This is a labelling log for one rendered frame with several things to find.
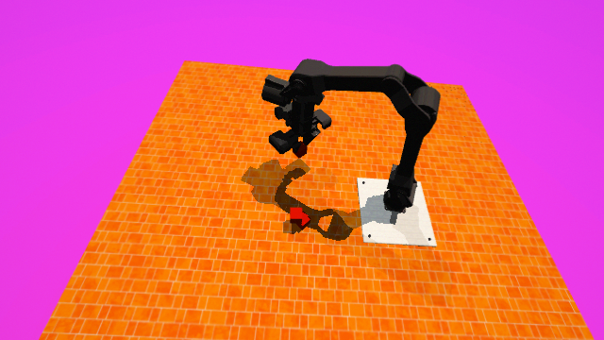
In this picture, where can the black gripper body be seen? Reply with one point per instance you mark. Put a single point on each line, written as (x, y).
(282, 142)

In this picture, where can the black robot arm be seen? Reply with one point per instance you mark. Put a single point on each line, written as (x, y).
(412, 98)

